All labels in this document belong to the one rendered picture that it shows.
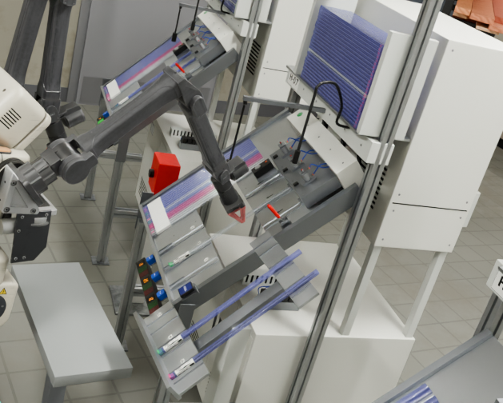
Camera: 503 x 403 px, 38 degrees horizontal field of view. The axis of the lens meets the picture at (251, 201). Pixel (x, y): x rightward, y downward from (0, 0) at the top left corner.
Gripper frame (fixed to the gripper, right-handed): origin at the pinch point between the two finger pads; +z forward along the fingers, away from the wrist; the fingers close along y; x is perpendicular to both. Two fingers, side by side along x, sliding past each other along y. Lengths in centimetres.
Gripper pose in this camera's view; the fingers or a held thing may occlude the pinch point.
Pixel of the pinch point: (241, 219)
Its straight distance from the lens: 251.3
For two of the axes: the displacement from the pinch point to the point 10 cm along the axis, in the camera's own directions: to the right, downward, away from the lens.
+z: 4.0, 7.5, 5.3
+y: -2.9, -4.5, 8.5
